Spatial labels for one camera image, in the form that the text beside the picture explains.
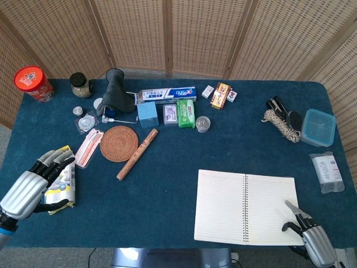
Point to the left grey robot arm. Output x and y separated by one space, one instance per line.
5 229

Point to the pink toothbrush package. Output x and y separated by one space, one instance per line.
87 149

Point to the blue ball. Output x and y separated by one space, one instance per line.
111 113

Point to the dark grey cloth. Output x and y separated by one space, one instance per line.
117 95

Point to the woven bamboo folding screen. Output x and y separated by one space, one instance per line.
206 36

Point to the glass jar with black lid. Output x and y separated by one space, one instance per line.
81 88

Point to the white power plug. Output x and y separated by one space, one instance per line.
235 256

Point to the brown paper-wrapped stick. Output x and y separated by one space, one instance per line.
136 155

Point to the blue white toothpaste box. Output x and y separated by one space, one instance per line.
167 95

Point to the yellow white roll refill pack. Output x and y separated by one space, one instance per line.
62 187

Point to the yellow red card box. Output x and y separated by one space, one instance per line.
221 96

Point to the black clips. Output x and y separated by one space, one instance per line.
276 104

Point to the small silver tin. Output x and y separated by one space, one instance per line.
78 111

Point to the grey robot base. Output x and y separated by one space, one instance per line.
170 258

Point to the dark blue tablecloth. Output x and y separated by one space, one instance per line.
139 209

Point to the black round disc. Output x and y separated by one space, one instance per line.
294 119

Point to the red round canister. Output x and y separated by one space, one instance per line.
30 82

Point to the white mahjong tile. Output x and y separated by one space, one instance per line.
232 96

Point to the small white box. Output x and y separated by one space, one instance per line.
207 91

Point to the spiral notebook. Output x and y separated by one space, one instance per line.
223 206

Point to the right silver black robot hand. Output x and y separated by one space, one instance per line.
318 243

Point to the round white disc in packet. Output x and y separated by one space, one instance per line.
85 123

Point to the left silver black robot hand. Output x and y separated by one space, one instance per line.
25 192

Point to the clear packet of white pads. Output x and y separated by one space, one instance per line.
326 171

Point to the blue clear plastic container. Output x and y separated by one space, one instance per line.
318 128

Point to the green wet wipes pack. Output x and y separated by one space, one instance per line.
186 114

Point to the round woven rattan coaster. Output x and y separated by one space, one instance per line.
119 143

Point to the white round lid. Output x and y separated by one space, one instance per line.
97 103

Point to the light blue cardboard box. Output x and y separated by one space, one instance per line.
147 114

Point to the beige twine bundle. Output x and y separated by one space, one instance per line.
280 124

